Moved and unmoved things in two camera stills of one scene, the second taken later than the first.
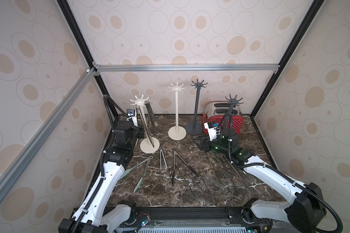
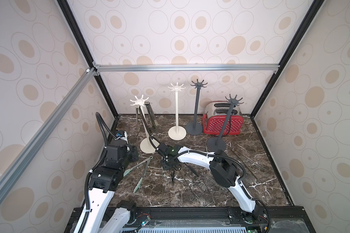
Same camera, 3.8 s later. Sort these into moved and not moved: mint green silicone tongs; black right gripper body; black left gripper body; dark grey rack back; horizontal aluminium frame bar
Moved: black left gripper body; black right gripper body
Not moved: horizontal aluminium frame bar; mint green silicone tongs; dark grey rack back
